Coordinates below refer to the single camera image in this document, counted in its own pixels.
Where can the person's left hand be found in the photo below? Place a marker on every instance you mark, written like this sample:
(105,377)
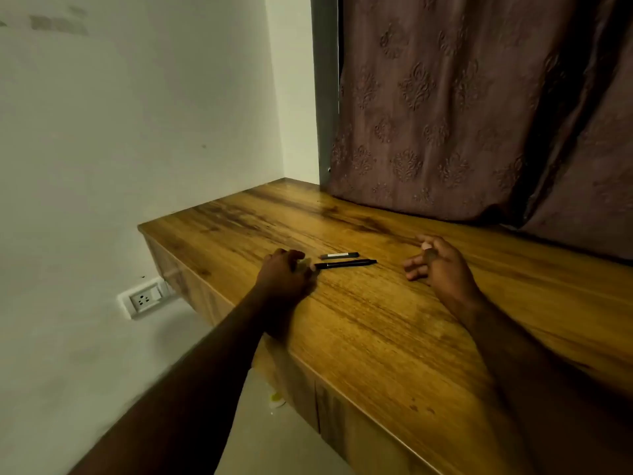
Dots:
(282,284)

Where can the person's right hand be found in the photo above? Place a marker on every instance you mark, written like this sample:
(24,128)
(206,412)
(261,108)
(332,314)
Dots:
(450,274)

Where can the person's right fingers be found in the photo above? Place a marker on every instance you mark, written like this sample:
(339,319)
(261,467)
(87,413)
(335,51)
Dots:
(415,267)

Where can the person's left fingers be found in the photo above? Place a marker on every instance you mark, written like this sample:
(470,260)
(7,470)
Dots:
(298,264)

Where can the person's left forearm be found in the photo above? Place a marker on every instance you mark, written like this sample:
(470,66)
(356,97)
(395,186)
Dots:
(198,385)

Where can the person's right forearm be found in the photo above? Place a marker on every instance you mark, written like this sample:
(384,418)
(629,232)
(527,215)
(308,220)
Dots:
(539,385)

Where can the black pen cap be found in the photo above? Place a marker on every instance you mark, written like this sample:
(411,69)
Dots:
(339,255)

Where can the black pen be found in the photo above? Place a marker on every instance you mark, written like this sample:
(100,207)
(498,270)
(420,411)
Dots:
(346,264)

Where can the yellow white floor scrap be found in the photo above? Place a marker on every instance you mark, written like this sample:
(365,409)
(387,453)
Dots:
(277,400)

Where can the brown patterned curtain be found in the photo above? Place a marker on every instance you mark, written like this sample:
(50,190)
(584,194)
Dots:
(445,103)

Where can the wooden cabinet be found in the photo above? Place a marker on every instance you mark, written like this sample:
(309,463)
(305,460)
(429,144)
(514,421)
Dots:
(346,440)

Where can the white wall socket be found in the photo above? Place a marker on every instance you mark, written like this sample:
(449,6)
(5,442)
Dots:
(144,298)

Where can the grey window frame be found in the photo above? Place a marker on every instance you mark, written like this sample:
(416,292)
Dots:
(324,84)

